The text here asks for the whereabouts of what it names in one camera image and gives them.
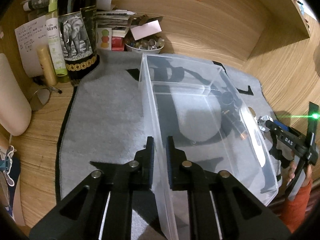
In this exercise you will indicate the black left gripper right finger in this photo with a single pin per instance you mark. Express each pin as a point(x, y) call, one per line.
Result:
point(176, 171)

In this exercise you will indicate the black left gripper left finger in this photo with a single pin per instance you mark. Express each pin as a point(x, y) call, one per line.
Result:
point(145, 159)

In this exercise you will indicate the clear plastic storage box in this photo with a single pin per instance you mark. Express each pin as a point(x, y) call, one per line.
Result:
point(210, 110)

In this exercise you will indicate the orange sleeve forearm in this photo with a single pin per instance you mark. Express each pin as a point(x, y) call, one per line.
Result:
point(293, 212)

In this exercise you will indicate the grey mat with black pattern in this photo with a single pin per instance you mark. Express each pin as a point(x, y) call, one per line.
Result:
point(106, 125)

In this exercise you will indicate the glasses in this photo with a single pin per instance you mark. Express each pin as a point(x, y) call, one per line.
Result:
point(39, 96)

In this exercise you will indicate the white bowl of marbles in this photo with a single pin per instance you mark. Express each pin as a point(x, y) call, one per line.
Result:
point(152, 45)

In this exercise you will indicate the blue cartoon sticker card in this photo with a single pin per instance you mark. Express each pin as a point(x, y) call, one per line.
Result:
point(10, 172)

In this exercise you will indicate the gold lip balm tube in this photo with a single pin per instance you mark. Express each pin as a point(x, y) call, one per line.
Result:
point(46, 65)

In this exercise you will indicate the white card box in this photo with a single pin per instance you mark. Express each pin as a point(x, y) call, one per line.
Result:
point(150, 28)

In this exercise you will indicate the pink mug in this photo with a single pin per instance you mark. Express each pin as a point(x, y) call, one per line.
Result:
point(15, 109)

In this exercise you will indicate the stack of books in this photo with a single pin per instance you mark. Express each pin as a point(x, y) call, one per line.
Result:
point(112, 27)

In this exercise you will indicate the green white spray bottle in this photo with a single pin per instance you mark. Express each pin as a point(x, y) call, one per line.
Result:
point(54, 40)

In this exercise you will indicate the white handwritten note paper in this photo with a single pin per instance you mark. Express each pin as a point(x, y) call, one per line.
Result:
point(29, 36)

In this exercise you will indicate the dark wine bottle elephant label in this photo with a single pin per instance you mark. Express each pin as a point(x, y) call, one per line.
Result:
point(77, 26)

